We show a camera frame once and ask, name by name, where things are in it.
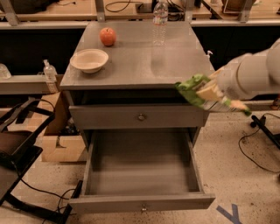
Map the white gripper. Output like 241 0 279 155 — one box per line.
196 53 256 102

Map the green rice chip bag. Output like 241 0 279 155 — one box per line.
175 73 251 116

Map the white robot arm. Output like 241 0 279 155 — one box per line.
196 38 280 101

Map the grey middle drawer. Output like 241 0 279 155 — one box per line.
69 104 209 130

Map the grey wooden drawer cabinet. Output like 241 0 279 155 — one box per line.
60 21 214 143

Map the grey open bottom drawer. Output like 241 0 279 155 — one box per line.
70 129 215 214

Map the clear plastic water bottle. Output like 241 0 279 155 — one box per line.
152 0 168 46

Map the red apple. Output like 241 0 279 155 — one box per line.
99 27 116 46

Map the cream paper bowl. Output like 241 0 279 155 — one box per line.
70 49 109 74

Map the blue tape floor mark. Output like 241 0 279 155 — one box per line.
216 204 242 224

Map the cardboard box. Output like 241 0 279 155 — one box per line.
38 92 88 163

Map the clear sanitizer pump bottle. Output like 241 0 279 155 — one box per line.
43 59 59 94

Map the wooden workbench with rails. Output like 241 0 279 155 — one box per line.
0 0 280 30

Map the black floor cable right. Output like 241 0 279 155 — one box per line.
238 113 280 175

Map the black floor cable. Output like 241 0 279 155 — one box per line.
238 113 280 175
11 161 77 224

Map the black floor cable left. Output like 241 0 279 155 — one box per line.
11 161 77 224

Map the black cart frame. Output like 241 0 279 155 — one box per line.
0 97 72 224

